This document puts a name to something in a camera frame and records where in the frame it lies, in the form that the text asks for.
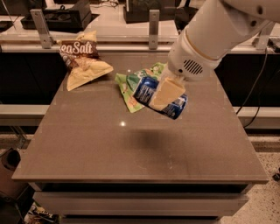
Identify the blue pepsi can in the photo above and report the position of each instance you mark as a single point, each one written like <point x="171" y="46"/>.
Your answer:
<point x="146" y="88"/>

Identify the metal bracket post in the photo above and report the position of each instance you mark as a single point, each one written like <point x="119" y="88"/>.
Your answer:
<point x="153" y="29"/>
<point x="41" y="26"/>
<point x="262" y="38"/>

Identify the left metal bracket post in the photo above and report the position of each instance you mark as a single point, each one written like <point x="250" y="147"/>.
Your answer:
<point x="41" y="26"/>

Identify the middle metal bracket post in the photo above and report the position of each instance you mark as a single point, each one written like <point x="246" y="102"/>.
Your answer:
<point x="153" y="29"/>

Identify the brown bin at left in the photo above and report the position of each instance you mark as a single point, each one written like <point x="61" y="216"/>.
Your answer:
<point x="15" y="197"/>

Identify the green snack bag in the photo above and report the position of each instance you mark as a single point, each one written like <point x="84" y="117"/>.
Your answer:
<point x="128" y="83"/>

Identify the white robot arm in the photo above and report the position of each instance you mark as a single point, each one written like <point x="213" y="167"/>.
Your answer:
<point x="216" y="28"/>

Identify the sea salt chips bag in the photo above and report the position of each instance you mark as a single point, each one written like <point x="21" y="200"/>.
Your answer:
<point x="82" y="60"/>

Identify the black box on counter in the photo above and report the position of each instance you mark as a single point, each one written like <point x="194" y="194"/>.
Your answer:
<point x="71" y="16"/>

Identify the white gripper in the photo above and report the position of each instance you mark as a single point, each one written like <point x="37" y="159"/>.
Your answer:
<point x="184" y="61"/>

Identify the right metal bracket post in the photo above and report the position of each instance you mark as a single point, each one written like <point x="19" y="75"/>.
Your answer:
<point x="262" y="38"/>

